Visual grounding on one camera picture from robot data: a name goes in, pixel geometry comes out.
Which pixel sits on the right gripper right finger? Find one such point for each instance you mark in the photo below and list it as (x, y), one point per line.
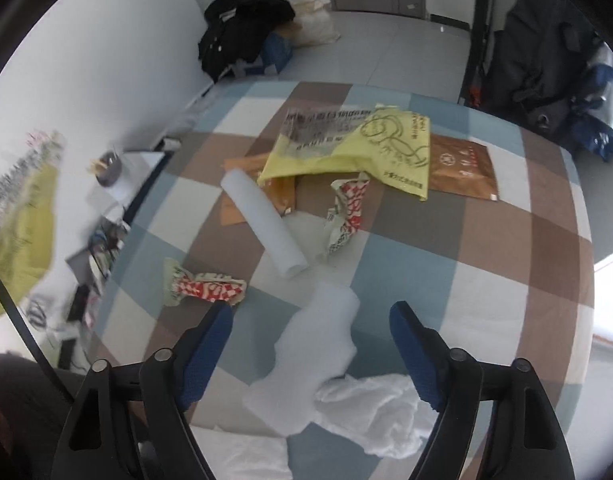
(524, 440)

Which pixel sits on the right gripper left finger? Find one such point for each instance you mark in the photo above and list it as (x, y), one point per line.
(99, 438)

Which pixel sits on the white tissue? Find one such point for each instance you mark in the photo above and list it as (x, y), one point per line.
(383, 414)
(240, 456)

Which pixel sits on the red white wrapper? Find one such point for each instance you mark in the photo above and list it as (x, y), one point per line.
(178, 284)
(344, 217)

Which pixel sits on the yellow plastic bag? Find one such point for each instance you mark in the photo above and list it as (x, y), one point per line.
(385, 142)

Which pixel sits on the white side shelf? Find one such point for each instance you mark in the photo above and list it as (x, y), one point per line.
(114, 209)

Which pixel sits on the black pen cup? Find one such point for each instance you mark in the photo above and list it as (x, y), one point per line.
(106, 169)

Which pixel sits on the large orange foil packet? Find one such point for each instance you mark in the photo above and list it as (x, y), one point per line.
(462, 167)

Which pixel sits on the small orange foil packet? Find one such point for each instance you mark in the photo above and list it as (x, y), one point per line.
(280, 191)

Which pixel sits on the checkered tablecloth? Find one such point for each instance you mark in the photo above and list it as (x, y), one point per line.
(505, 279)

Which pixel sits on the black coat rack pole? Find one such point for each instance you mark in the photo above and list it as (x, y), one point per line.
(478, 41)

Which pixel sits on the black hanging jacket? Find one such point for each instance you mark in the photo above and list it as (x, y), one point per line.
(538, 58)

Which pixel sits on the black clothes pile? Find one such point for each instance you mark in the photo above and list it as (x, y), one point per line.
(236, 31)

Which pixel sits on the beige tote bag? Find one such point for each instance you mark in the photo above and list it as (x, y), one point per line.
(315, 25)

